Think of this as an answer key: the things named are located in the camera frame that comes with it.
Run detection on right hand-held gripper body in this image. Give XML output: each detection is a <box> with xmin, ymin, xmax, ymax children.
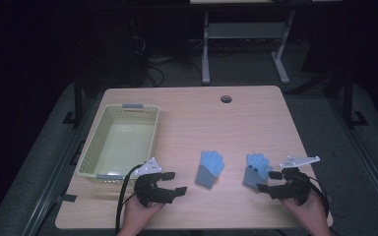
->
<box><xmin>269</xmin><ymin>155</ymin><xmax>321</xmax><ymax>207</ymax></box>

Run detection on black clip on table edge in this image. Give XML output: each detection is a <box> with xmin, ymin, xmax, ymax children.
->
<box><xmin>56</xmin><ymin>193</ymin><xmax>79</xmax><ymax>205</ymax></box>

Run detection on blue and grey glove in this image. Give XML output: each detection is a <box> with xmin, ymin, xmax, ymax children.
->
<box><xmin>241</xmin><ymin>152</ymin><xmax>274</xmax><ymax>191</ymax></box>
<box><xmin>194</xmin><ymin>149</ymin><xmax>226</xmax><ymax>191</ymax></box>

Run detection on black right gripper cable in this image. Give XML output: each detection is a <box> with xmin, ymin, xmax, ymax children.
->
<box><xmin>306</xmin><ymin>176</ymin><xmax>331</xmax><ymax>218</ymax></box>

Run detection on black metal stand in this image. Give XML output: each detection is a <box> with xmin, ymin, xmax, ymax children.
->
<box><xmin>340</xmin><ymin>69</ymin><xmax>370</xmax><ymax>130</ymax></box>
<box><xmin>62</xmin><ymin>73</ymin><xmax>87</xmax><ymax>126</ymax></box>

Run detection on black floor cables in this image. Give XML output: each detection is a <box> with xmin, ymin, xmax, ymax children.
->
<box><xmin>137</xmin><ymin>35</ymin><xmax>205</xmax><ymax>87</ymax></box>

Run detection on person's left hand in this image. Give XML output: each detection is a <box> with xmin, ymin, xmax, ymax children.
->
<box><xmin>123</xmin><ymin>196</ymin><xmax>165</xmax><ymax>231</ymax></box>

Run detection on pale yellow plastic basket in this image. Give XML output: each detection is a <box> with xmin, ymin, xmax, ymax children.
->
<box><xmin>76</xmin><ymin>103</ymin><xmax>161</xmax><ymax>184</ymax></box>

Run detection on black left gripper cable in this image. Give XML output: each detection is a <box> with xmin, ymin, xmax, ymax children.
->
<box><xmin>114</xmin><ymin>163</ymin><xmax>146</xmax><ymax>236</ymax></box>

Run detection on grey metal table frame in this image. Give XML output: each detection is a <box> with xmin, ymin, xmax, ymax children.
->
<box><xmin>201</xmin><ymin>9</ymin><xmax>296</xmax><ymax>86</ymax></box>

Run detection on person's right hand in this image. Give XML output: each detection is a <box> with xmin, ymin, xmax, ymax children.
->
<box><xmin>280</xmin><ymin>193</ymin><xmax>330</xmax><ymax>231</ymax></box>

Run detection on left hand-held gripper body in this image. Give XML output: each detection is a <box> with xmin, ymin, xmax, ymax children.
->
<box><xmin>133</xmin><ymin>156</ymin><xmax>178</xmax><ymax>208</ymax></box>

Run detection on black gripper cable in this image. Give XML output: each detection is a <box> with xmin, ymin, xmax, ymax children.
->
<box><xmin>306</xmin><ymin>176</ymin><xmax>331</xmax><ymax>218</ymax></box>
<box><xmin>114</xmin><ymin>163</ymin><xmax>146</xmax><ymax>236</ymax></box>

